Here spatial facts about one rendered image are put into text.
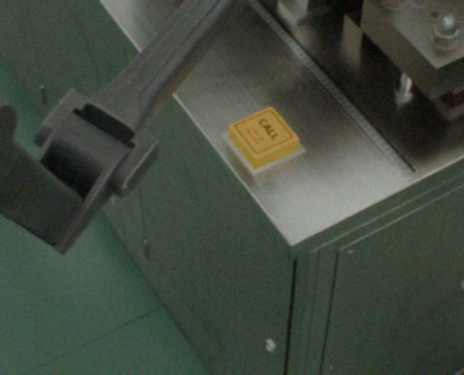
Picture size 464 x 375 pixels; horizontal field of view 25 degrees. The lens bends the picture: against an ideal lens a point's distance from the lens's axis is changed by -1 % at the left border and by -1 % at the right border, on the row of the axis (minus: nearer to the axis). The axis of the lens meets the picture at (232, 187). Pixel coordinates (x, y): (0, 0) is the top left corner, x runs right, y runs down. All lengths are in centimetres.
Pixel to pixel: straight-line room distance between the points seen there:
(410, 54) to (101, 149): 51
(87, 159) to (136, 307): 131
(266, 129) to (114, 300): 102
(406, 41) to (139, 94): 45
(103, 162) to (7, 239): 145
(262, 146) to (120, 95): 36
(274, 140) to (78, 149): 41
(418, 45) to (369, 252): 30
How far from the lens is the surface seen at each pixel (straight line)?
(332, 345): 167
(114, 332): 233
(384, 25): 145
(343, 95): 151
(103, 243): 246
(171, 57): 113
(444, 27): 139
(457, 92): 148
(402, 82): 152
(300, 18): 160
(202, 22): 116
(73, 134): 108
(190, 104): 149
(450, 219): 158
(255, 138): 142
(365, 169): 143
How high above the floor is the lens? 200
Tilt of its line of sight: 52 degrees down
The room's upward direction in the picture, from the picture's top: straight up
